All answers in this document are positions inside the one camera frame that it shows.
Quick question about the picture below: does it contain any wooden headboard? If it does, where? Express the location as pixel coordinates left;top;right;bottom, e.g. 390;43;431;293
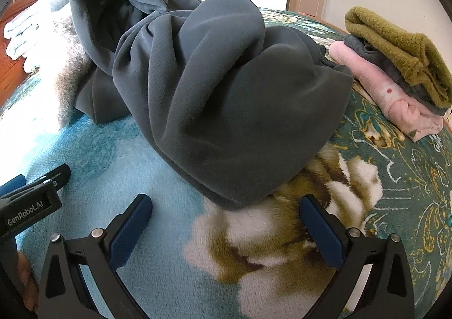
0;0;46;108

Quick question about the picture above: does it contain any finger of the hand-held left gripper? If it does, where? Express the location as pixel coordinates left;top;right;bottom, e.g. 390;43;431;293
21;165;71;191
0;175;26;200

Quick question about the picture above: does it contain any dark grey folded garment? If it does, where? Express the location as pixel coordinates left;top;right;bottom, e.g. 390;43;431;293
343;35;447;117

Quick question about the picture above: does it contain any light blue quilt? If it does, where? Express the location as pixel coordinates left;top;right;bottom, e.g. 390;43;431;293
3;0;89;71

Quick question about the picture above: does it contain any wooden bed footboard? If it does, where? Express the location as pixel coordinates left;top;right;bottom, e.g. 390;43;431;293
295;10;348;33

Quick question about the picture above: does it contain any person's left hand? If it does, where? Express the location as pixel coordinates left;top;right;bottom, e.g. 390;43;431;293
16;253;39;313

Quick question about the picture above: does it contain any floral fleece blanket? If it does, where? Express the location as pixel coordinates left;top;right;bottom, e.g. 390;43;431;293
0;6;452;319

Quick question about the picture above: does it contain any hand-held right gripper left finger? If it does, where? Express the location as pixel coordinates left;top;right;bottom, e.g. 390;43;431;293
37;194;153;319

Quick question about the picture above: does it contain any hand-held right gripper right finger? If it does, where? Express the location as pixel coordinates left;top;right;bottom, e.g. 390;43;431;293
298;194;415;319

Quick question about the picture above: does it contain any grey hoodie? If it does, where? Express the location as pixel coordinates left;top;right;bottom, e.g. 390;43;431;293
70;0;354;212

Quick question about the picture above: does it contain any beige fuzzy blanket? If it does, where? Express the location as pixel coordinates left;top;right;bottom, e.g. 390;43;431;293
21;10;97;129

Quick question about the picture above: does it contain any pink folded garment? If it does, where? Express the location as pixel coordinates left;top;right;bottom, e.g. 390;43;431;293
329;40;444;143

